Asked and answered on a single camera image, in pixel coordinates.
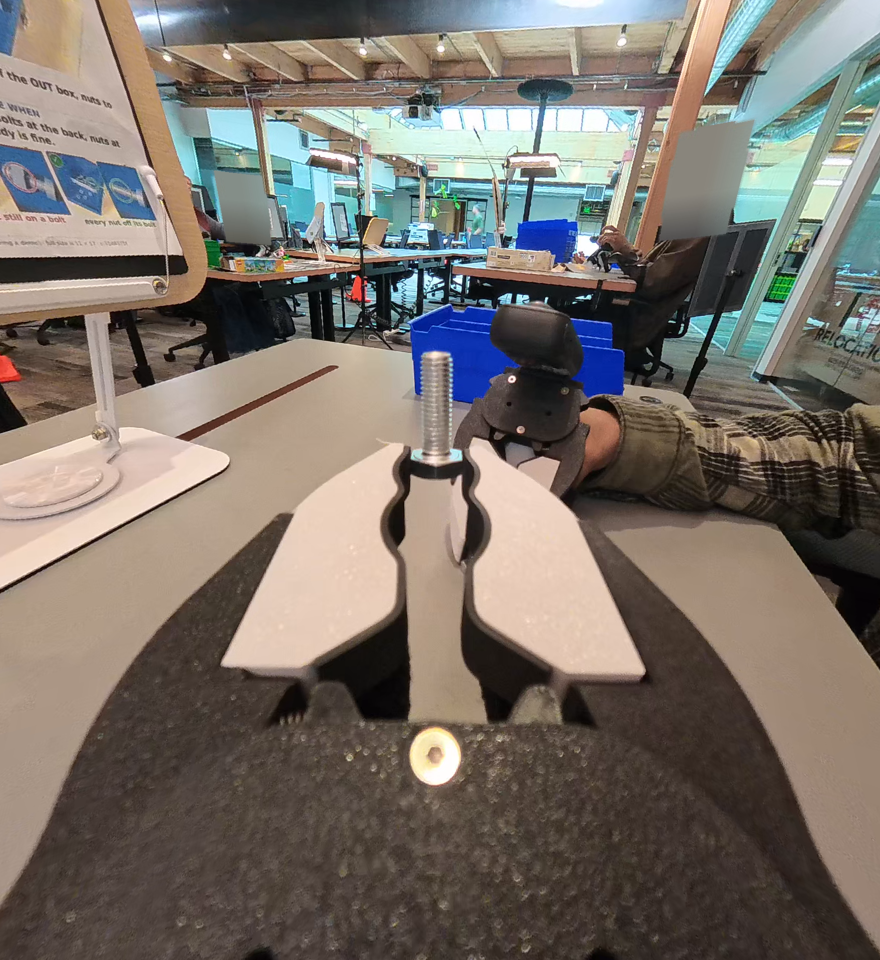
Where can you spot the tall blue storage crate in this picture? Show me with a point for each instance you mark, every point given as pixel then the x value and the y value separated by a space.
pixel 548 240

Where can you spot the person's right forearm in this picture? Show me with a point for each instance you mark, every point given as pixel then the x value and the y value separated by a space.
pixel 747 457

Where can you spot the wooden top office desk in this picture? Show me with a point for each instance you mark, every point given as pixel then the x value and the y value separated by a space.
pixel 560 277
pixel 297 268

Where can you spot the person's right hand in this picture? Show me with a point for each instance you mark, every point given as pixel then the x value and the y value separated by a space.
pixel 601 446

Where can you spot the black tripod stand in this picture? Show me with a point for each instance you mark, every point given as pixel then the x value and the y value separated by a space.
pixel 362 225

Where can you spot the instruction sheet on white stand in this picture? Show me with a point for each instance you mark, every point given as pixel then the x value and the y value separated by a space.
pixel 170 465

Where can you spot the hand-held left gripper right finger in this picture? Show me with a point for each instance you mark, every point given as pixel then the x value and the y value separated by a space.
pixel 545 577

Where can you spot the green plastic bin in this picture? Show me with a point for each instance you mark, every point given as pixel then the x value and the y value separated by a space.
pixel 213 255

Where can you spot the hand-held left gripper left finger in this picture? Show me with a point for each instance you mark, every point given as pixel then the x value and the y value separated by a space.
pixel 320 570

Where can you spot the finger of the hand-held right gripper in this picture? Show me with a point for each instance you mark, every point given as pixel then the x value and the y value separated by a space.
pixel 541 466
pixel 456 525

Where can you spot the blue plastic bin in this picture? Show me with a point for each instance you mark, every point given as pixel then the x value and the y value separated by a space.
pixel 470 360

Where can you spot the flat cardboard box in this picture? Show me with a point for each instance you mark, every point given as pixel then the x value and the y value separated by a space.
pixel 522 259

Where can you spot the black pole patio heater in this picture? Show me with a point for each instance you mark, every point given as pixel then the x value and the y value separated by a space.
pixel 545 90

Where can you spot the printed instruction sheet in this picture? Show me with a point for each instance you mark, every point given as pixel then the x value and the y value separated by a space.
pixel 72 60

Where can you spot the steel hex bolt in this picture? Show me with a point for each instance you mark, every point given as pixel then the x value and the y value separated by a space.
pixel 437 405

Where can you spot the brown cardboard moving box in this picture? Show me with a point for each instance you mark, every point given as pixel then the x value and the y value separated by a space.
pixel 859 360

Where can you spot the colourful toy box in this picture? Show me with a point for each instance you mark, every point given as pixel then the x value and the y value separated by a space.
pixel 254 264

